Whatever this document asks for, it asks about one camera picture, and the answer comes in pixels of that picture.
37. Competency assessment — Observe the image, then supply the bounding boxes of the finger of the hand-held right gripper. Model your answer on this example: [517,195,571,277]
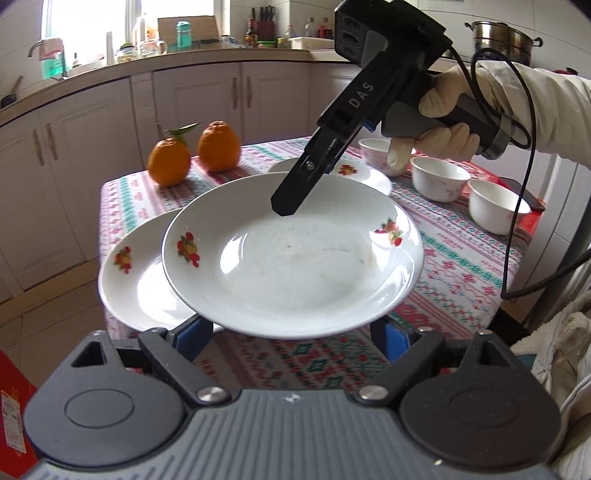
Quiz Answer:
[325,133,360,175]
[270,126,340,217]

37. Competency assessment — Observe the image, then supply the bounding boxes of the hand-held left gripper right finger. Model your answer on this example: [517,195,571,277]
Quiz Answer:
[356,314,511,407]

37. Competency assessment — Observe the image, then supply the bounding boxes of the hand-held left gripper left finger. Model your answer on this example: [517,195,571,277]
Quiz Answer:
[69,316,232,409]

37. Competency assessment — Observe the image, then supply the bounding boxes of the white fruit print plate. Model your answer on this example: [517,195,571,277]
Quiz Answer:
[268,157,393,197]
[98,208,200,332]
[161,173,424,340]

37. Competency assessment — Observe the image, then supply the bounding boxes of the white floral bowl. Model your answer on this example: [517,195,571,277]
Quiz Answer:
[359,137,417,178]
[410,157,472,203]
[468,179,532,236]

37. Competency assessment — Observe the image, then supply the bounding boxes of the person's right forearm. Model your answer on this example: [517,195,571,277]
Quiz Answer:
[475,60,591,164]

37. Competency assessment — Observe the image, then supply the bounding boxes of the person's right hand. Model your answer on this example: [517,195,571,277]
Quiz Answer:
[387,65,482,171]

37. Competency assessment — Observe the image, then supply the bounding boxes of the white rectangular container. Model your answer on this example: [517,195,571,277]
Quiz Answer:
[290,37,335,51]

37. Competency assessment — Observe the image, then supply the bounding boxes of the orange without leaf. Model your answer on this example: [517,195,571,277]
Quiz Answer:
[197,121,242,173]

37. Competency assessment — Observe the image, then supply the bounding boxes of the patterned red green tablecloth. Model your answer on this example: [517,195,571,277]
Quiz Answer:
[99,137,546,393]

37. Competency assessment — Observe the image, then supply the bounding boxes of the steel cooking pot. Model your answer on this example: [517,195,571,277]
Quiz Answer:
[465,21,543,65]

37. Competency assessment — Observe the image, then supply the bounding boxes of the knife block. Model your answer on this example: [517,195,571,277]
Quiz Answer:
[256,6,277,40]

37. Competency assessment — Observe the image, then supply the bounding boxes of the orange with green leaf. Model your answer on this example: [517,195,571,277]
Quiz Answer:
[147,122,203,188]

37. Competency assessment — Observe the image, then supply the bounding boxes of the white kitchen cabinets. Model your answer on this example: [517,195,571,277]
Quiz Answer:
[0,60,370,296]

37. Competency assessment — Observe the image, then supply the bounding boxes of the red gift box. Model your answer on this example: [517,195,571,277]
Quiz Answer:
[462,159,543,243]

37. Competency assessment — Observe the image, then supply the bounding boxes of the white jacket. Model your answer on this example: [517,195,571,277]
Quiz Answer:
[510,295,591,480]

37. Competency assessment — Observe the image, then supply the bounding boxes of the brown cardboard box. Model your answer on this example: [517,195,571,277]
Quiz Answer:
[158,16,219,47]

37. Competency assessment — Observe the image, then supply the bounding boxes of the red cardboard box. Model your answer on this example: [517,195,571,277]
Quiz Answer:
[0,350,38,468]

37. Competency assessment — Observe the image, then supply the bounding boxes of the black phone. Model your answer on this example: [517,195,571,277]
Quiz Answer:
[500,176,546,213]

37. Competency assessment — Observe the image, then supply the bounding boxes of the kitchen countertop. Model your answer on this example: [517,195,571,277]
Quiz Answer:
[0,46,467,130]

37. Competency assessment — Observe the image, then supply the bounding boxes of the window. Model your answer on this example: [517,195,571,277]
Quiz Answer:
[41,0,218,47]

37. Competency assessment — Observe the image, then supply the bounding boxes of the metal faucet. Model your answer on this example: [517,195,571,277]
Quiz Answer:
[28,39,70,79]

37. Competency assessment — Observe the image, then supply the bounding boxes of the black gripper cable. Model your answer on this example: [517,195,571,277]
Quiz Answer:
[445,46,591,301]

